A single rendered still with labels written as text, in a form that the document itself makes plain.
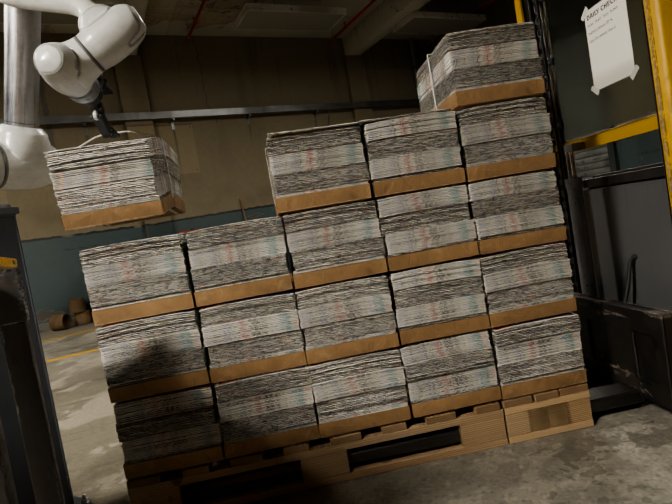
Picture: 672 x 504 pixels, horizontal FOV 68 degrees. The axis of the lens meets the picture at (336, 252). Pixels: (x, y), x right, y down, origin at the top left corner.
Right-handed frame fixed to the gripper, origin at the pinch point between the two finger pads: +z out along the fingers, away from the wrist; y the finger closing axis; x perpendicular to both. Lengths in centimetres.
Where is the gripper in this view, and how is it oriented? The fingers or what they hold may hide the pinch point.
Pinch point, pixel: (110, 112)
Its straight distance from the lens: 181.1
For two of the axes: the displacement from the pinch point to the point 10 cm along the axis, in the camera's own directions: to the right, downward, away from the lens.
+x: 9.8, -1.6, 1.0
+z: -0.9, 0.5, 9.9
